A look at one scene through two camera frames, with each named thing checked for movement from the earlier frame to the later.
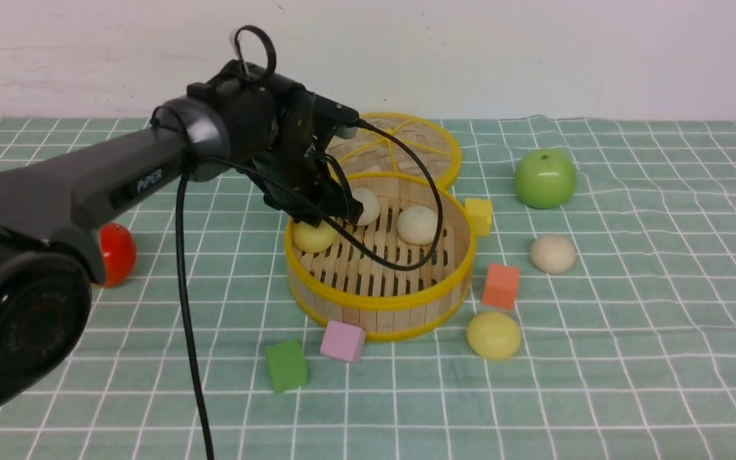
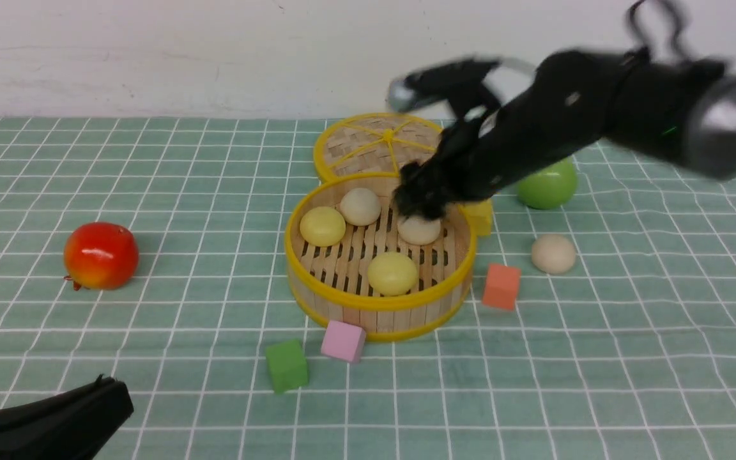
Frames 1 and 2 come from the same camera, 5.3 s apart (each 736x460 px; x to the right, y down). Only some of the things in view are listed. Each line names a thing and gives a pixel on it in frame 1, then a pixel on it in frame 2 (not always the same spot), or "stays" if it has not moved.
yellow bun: (494, 335) -> (391, 273)
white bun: (417, 225) stays
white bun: (553, 254) stays
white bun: (372, 206) stays
